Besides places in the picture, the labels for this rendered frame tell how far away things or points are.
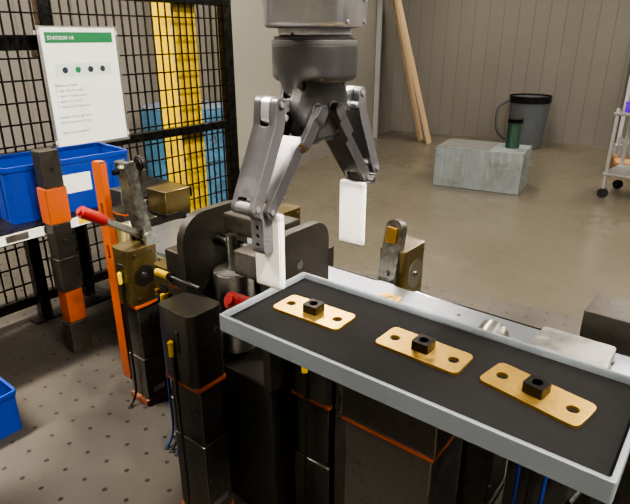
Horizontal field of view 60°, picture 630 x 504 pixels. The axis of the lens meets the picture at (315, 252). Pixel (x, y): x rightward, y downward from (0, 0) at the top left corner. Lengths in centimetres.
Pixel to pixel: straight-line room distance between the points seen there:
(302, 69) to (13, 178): 101
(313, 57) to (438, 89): 845
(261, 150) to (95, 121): 125
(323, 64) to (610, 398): 35
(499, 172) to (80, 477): 497
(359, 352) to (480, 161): 517
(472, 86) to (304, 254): 810
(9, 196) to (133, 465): 66
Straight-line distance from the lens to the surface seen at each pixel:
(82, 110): 166
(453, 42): 883
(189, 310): 77
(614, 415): 49
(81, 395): 133
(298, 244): 73
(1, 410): 125
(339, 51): 48
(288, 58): 48
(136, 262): 110
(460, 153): 566
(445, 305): 97
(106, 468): 113
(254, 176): 45
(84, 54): 166
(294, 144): 48
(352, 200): 58
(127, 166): 106
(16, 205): 141
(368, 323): 56
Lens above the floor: 143
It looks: 22 degrees down
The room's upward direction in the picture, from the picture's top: straight up
